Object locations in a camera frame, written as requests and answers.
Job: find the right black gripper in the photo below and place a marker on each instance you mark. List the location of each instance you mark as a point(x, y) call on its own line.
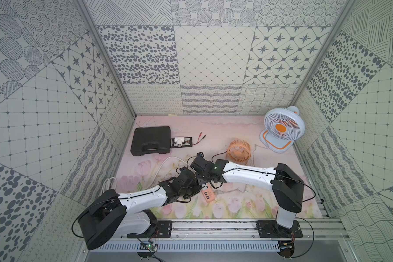
point(199, 179)

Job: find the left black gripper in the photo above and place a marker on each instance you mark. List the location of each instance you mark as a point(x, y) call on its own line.
point(190, 183)

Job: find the pink power strip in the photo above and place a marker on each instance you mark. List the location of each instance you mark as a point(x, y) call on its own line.
point(208, 193)

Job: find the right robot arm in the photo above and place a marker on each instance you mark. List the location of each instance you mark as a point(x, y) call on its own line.
point(286, 186)

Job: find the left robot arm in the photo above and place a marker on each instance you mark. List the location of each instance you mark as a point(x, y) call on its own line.
point(129, 213)

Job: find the small orange desk fan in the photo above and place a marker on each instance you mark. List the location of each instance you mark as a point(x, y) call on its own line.
point(239, 151)

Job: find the white and orange fan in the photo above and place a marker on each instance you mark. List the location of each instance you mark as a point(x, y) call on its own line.
point(283, 126)

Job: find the red and black test leads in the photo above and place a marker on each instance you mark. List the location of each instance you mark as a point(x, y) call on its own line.
point(200, 138)

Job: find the black tray with white adapter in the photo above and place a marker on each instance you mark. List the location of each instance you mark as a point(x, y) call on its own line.
point(179, 142)

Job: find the black plastic tool case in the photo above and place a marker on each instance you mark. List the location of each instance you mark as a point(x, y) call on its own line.
point(148, 140)

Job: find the left green circuit board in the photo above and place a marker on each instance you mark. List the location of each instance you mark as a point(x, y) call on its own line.
point(149, 247)

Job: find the right circuit board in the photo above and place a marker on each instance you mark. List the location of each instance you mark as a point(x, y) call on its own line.
point(286, 249)

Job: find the white slotted cable duct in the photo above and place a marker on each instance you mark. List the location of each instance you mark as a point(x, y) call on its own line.
point(193, 246)

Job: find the aluminium mounting rail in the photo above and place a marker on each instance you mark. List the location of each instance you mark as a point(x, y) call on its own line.
point(229, 229)

